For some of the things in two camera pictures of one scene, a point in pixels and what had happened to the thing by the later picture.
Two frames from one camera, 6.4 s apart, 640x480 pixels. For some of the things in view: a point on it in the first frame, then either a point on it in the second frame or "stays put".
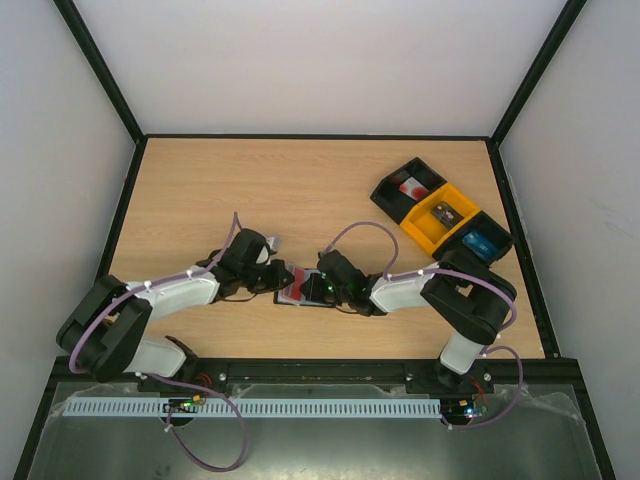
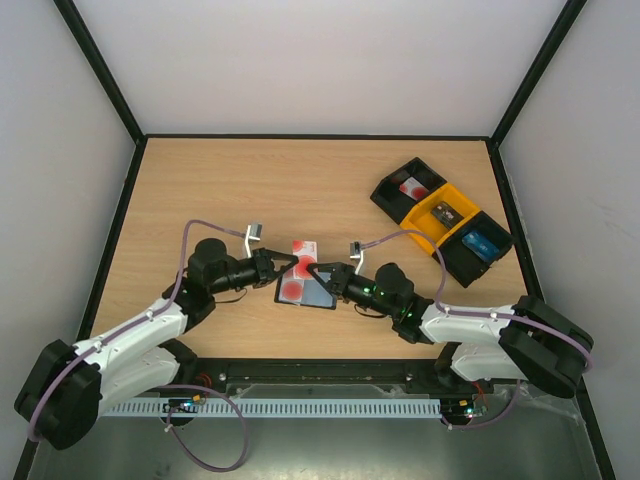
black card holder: [292, 294] stays put
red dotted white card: [292, 295] → [307, 253]
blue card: [480, 245] stays put
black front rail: [225, 372] stays put
